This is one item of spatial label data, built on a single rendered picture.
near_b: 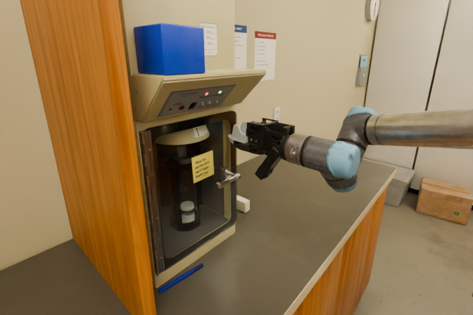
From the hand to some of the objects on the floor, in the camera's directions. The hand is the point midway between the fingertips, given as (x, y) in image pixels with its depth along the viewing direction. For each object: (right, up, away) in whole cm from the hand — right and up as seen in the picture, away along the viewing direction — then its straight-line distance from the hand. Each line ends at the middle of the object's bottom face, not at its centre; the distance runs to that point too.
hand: (231, 138), depth 78 cm
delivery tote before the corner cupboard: (+166, -65, +229) cm, 291 cm away
